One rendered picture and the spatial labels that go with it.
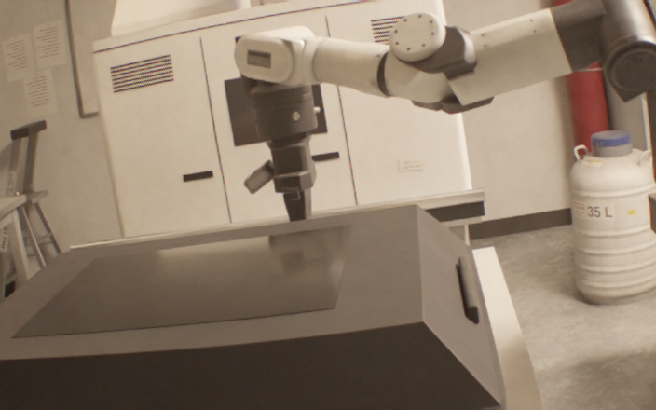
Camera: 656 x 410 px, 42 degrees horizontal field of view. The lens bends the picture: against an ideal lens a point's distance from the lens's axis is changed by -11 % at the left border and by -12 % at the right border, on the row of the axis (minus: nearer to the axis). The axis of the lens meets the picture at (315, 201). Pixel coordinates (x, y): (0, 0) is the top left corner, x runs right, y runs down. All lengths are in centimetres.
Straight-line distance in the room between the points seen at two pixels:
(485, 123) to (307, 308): 460
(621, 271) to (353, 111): 202
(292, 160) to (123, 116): 98
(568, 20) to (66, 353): 76
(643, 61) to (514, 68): 18
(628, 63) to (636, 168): 277
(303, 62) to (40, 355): 74
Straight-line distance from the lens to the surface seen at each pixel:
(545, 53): 115
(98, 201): 557
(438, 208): 190
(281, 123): 133
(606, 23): 114
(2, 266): 540
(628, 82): 114
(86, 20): 546
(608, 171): 384
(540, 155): 529
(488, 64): 116
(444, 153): 218
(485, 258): 177
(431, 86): 121
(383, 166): 218
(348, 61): 124
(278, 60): 129
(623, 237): 388
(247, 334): 62
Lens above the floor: 140
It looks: 11 degrees down
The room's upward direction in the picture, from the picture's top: 9 degrees counter-clockwise
